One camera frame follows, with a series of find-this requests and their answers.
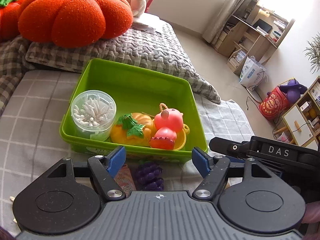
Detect yellow plastic funnel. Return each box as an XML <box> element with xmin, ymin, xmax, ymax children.
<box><xmin>174</xmin><ymin>124</ymin><xmax>190</xmax><ymax>151</ymax></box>

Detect yellow toy pumpkin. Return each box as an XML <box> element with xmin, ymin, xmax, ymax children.
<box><xmin>110</xmin><ymin>113</ymin><xmax>156</xmax><ymax>147</ymax></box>

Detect pink pig toy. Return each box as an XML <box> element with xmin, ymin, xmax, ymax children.
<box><xmin>149</xmin><ymin>103</ymin><xmax>184</xmax><ymax>150</ymax></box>

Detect clear cotton swab jar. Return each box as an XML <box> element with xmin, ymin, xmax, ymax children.
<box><xmin>71</xmin><ymin>90</ymin><xmax>117</xmax><ymax>141</ymax></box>

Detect person's right hand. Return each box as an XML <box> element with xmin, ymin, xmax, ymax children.
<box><xmin>302</xmin><ymin>201</ymin><xmax>320</xmax><ymax>240</ymax></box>

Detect pink card box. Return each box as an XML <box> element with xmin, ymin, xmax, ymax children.
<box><xmin>114</xmin><ymin>164</ymin><xmax>136</xmax><ymax>197</ymax></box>

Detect white wooden cabinet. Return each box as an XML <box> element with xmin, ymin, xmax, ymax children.
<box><xmin>282</xmin><ymin>77</ymin><xmax>320</xmax><ymax>150</ymax></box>

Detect purple toy grapes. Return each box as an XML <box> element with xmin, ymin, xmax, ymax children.
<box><xmin>135</xmin><ymin>161</ymin><xmax>164</xmax><ymax>191</ymax></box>

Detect red lantern toy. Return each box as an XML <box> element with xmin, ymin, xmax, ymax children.
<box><xmin>258</xmin><ymin>86</ymin><xmax>290</xmax><ymax>121</ymax></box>

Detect purple plush toy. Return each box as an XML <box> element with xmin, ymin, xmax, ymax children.
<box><xmin>279</xmin><ymin>79</ymin><xmax>308</xmax><ymax>104</ymax></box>

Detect white paper shopping bag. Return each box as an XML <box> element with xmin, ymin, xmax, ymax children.
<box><xmin>240</xmin><ymin>56</ymin><xmax>267</xmax><ymax>91</ymax></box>

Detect green plastic storage bin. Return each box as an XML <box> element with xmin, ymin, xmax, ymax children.
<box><xmin>71</xmin><ymin>59</ymin><xmax>208</xmax><ymax>163</ymax></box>

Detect light grey grid sheet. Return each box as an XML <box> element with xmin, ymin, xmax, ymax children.
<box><xmin>1</xmin><ymin>70</ymin><xmax>254</xmax><ymax>236</ymax></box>

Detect green potted plant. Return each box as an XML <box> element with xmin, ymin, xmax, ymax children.
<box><xmin>304</xmin><ymin>33</ymin><xmax>320</xmax><ymax>74</ymax></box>

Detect wooden desk shelf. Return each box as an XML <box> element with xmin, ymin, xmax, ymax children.
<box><xmin>214</xmin><ymin>0</ymin><xmax>295</xmax><ymax>75</ymax></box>

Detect grey checked quilted blanket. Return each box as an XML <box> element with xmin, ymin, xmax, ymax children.
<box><xmin>1</xmin><ymin>23</ymin><xmax>221</xmax><ymax>111</ymax></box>

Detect white folded cloth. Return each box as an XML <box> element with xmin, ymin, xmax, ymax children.
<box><xmin>131</xmin><ymin>12</ymin><xmax>165</xmax><ymax>34</ymax></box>

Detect beige curtain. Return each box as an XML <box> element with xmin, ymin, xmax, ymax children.
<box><xmin>202</xmin><ymin>0</ymin><xmax>249</xmax><ymax>46</ymax></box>

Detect large orange pumpkin cushion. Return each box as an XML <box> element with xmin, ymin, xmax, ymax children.
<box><xmin>18</xmin><ymin>0</ymin><xmax>133</xmax><ymax>48</ymax></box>

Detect red chair back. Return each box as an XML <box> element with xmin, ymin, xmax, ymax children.
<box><xmin>145</xmin><ymin>0</ymin><xmax>153</xmax><ymax>12</ymax></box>

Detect pink plush rabbit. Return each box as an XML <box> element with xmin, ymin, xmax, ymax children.
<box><xmin>127</xmin><ymin>0</ymin><xmax>146</xmax><ymax>18</ymax></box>

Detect small orange pumpkin cushion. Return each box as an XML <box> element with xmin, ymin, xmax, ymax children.
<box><xmin>1</xmin><ymin>0</ymin><xmax>25</xmax><ymax>42</ymax></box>

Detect black floor cable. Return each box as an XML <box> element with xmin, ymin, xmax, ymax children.
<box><xmin>246</xmin><ymin>88</ymin><xmax>263</xmax><ymax>111</ymax></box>

